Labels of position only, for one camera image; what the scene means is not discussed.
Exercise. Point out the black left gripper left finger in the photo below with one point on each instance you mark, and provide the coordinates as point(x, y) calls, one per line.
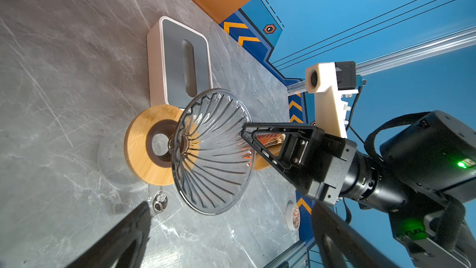
point(123, 246)

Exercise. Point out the clear glass dripper cone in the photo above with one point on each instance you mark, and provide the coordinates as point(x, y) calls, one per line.
point(212, 164)

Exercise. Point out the white grey tissue box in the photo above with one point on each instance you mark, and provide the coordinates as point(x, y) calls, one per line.
point(179, 63)

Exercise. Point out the aluminium corner post right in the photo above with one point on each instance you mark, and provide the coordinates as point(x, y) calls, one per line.
point(441, 45)

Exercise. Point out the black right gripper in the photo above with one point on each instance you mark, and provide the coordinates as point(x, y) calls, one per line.
point(315, 163)

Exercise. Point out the aluminium front rail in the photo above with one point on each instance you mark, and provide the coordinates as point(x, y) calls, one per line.
point(296, 256)

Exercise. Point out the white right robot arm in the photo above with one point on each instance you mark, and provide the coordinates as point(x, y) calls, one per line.
point(422, 178)

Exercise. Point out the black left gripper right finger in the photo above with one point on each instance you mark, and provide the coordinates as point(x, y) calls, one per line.
point(338, 241)

